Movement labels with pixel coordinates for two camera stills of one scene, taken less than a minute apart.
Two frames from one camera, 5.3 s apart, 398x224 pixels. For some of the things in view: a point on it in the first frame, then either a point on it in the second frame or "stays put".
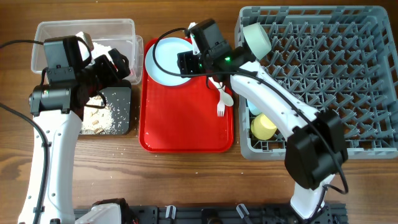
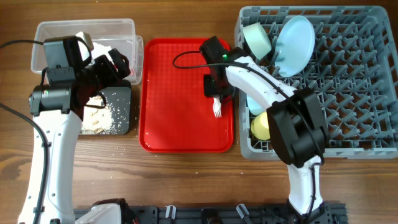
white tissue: [99, 50] stays put
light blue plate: [166, 51] → [295, 47]
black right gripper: [186, 62] → [209, 91]
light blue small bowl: [253, 109] stays put
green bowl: [257, 39] stays put
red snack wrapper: [132, 71] stays put
